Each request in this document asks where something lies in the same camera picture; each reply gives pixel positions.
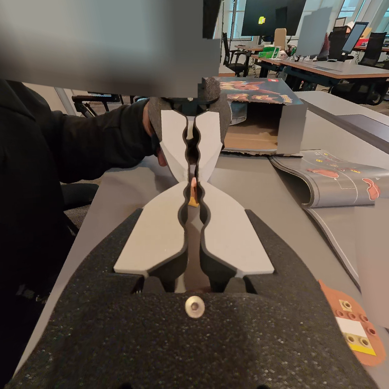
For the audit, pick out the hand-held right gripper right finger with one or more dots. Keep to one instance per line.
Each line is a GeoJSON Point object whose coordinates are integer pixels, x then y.
{"type": "Point", "coordinates": [237, 237]}

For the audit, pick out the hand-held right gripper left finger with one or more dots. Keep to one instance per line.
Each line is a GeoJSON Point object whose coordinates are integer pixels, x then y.
{"type": "Point", "coordinates": [152, 237]}

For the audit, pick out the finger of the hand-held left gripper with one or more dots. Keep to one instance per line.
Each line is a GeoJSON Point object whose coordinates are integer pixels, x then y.
{"type": "Point", "coordinates": [173, 140]}
{"type": "Point", "coordinates": [209, 140]}

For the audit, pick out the brown curved brick piece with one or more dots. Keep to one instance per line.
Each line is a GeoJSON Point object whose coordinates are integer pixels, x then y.
{"type": "Point", "coordinates": [193, 193]}

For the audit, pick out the grey desk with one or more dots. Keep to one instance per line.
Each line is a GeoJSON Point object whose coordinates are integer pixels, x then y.
{"type": "Point", "coordinates": [243, 182]}

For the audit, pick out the person's left hand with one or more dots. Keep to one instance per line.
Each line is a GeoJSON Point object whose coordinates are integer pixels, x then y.
{"type": "Point", "coordinates": [159, 157]}

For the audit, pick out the cardboard box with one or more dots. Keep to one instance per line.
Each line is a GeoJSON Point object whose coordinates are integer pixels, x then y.
{"type": "Point", "coordinates": [255, 121]}

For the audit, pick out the large black television screen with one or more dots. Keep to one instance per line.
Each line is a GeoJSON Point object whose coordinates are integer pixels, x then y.
{"type": "Point", "coordinates": [273, 17]}

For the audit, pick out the grey instruction booklet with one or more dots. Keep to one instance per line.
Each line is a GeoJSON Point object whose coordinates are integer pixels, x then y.
{"type": "Point", "coordinates": [328, 182]}

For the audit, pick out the long wooden table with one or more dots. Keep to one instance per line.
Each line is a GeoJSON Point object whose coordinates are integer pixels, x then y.
{"type": "Point", "coordinates": [340, 68]}

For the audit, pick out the light grey table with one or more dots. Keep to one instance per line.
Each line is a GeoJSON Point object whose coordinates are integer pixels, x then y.
{"type": "Point", "coordinates": [346, 115]}

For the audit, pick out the round brown brick assembly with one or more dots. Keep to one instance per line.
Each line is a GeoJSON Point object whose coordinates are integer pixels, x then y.
{"type": "Point", "coordinates": [352, 322]}

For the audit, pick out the black computer monitor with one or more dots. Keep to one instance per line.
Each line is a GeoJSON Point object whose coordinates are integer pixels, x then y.
{"type": "Point", "coordinates": [354, 36]}

